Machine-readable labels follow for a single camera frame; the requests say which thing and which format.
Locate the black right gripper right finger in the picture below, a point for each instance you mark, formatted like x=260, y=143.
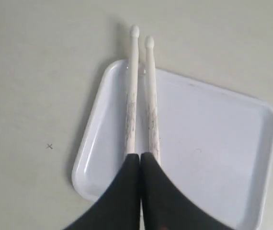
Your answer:
x=165, y=207

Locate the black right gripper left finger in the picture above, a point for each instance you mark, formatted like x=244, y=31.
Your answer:
x=119, y=206

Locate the white drumstick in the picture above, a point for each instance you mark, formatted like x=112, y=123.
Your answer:
x=131, y=100
x=153, y=126

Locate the white plastic tray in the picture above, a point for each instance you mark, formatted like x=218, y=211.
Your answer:
x=216, y=144

